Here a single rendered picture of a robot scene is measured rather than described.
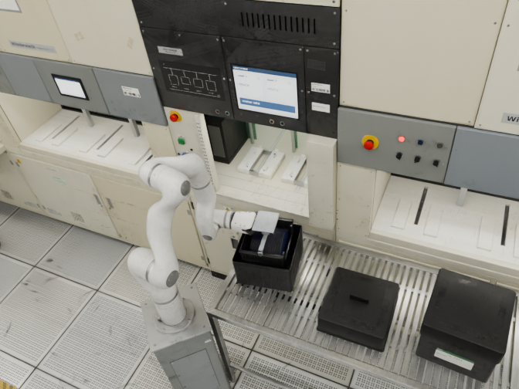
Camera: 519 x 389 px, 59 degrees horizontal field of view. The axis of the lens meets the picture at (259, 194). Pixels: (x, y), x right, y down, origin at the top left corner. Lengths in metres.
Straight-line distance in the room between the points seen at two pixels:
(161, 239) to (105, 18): 1.01
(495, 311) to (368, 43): 1.09
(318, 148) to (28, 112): 2.19
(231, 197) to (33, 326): 1.69
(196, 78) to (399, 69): 0.87
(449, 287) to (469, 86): 0.77
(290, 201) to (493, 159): 1.05
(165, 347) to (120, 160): 1.30
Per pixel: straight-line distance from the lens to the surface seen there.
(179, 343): 2.21
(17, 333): 3.56
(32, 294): 3.71
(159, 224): 1.82
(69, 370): 3.24
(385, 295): 2.11
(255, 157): 2.69
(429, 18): 1.65
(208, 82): 2.09
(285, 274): 2.12
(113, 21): 2.24
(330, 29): 1.73
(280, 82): 1.91
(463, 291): 2.00
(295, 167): 2.60
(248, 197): 2.50
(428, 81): 1.75
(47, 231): 4.08
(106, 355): 3.19
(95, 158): 3.10
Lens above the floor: 2.61
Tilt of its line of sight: 44 degrees down
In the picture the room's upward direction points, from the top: 8 degrees counter-clockwise
